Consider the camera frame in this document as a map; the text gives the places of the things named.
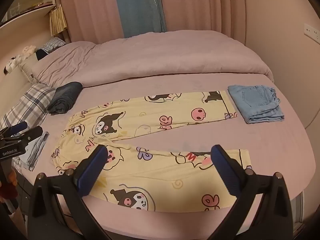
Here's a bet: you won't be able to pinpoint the grey plaid pillow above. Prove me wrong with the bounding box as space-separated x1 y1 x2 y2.
0 82 57 131

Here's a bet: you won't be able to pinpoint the white wall socket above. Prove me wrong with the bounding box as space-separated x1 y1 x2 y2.
303 23 320 41

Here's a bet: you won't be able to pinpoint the rolled dark grey pants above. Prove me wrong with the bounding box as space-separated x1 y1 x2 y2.
47 81 83 115

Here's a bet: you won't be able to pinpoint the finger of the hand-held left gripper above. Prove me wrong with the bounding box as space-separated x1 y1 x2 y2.
0 121 28 137
0 126 44 145

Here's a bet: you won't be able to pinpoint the yellow cartoon print pants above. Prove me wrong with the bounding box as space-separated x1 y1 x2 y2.
51 90 252 211

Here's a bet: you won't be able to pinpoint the blue checked cloth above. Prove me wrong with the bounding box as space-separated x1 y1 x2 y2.
37 37 67 54

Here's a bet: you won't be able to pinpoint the blue curtain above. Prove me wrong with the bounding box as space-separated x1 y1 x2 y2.
112 0 167 38

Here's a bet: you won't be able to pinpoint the cream wall shelf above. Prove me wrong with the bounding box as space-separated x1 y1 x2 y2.
0 0 59 28

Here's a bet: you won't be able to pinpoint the folded grey cloth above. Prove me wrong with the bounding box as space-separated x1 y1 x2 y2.
18 131 50 172

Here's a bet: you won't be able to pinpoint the pink duvet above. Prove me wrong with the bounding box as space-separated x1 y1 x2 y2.
32 29 274 88

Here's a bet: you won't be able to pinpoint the pink curtain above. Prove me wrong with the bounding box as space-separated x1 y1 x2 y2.
157 0 247 46
58 0 125 43

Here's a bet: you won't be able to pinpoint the beige plush toy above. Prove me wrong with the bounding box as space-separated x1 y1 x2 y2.
22 45 37 56

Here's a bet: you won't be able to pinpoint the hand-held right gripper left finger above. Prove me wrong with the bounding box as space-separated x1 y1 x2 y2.
27 144 108 240

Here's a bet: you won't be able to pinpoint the folded light blue jeans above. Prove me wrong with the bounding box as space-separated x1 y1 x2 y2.
227 84 285 124

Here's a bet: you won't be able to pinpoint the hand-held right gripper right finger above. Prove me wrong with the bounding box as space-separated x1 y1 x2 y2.
207 144 293 240

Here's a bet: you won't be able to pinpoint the white and black plush toy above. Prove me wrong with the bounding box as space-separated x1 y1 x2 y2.
3 54 27 75

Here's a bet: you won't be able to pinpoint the person's left forearm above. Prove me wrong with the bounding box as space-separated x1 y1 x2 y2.
0 171 19 214

